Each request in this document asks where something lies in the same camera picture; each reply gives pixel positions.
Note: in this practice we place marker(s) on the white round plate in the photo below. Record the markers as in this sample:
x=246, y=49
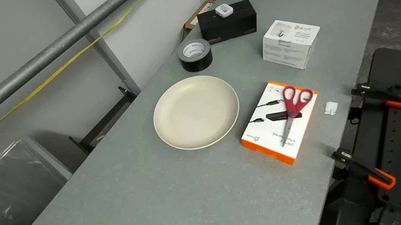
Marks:
x=196, y=112

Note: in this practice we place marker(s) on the black masking tape roll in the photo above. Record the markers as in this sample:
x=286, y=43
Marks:
x=197, y=62

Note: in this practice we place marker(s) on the white tape piece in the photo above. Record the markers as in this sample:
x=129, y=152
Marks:
x=331, y=107

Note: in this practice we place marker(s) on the white and orange box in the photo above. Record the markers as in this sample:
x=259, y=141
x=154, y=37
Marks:
x=268, y=138

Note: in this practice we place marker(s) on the black rectangular box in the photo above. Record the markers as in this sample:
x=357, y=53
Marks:
x=229, y=25

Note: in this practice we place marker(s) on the brown cardboard box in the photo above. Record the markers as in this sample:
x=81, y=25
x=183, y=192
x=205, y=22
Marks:
x=192, y=20

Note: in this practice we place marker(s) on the black partition foot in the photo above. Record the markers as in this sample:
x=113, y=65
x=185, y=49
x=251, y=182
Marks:
x=104, y=123

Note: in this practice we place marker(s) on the small white device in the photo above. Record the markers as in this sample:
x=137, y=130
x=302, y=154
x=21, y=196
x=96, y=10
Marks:
x=224, y=10

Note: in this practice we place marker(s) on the white cardboard box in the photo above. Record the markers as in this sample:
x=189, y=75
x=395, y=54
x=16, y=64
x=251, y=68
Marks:
x=288, y=47

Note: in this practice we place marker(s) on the grey metal pole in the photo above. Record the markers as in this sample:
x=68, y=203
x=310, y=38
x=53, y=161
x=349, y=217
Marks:
x=38, y=61

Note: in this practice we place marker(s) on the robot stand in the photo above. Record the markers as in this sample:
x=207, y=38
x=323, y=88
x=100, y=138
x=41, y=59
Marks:
x=399, y=138

